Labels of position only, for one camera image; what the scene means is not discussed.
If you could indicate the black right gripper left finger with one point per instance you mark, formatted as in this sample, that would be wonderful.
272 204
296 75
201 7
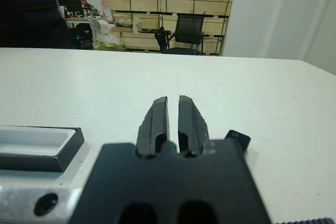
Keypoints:
152 129

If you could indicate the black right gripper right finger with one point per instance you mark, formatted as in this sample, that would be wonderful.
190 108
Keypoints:
190 129

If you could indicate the black box base white insert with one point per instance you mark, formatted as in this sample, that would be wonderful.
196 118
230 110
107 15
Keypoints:
71 150

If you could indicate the small white box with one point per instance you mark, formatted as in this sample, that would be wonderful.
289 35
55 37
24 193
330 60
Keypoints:
63 11

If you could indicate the long wooden crate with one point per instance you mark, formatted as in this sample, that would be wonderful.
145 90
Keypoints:
139 40
144 2

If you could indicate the narrow black chair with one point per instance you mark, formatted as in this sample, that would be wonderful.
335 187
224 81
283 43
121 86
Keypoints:
161 35

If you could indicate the yellow-green plastic bag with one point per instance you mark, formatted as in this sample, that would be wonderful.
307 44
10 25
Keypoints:
110 43

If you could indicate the black mesh office chair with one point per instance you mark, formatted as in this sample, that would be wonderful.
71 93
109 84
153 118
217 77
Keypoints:
189 27

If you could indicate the clear plastic bag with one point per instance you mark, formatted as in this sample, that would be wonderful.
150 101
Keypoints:
136 24

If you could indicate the grey bowl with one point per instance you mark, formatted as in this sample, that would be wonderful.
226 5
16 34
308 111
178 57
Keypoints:
123 22

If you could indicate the white ribbed chair back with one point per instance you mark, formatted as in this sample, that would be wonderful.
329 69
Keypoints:
95 26

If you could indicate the pink white carton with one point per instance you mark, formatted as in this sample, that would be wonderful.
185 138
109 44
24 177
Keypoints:
107 14

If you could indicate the seated person at desk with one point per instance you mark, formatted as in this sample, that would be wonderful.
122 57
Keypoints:
85 1

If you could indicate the black computer monitor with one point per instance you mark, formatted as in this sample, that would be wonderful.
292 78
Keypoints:
69 3

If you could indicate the person in dark clothing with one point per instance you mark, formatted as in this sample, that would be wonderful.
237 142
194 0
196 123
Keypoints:
26 11

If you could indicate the wooden desk white frame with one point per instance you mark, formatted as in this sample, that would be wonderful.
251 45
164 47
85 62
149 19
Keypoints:
76 19

